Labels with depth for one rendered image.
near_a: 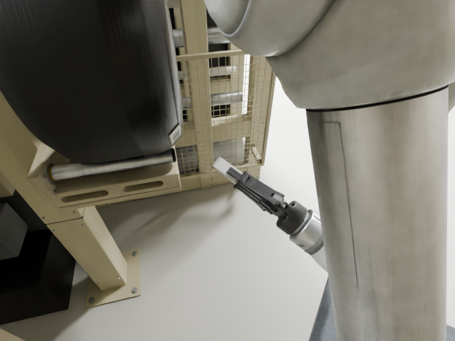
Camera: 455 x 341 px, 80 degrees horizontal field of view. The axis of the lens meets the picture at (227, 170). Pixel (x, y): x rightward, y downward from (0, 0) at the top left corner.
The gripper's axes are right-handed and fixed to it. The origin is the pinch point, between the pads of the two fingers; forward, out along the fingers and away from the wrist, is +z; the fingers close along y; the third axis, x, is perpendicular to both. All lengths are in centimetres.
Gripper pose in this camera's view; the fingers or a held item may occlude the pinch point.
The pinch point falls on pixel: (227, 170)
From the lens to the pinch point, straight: 64.0
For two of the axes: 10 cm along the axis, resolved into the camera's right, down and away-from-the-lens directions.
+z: -8.1, -5.9, 0.6
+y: -1.1, 2.6, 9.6
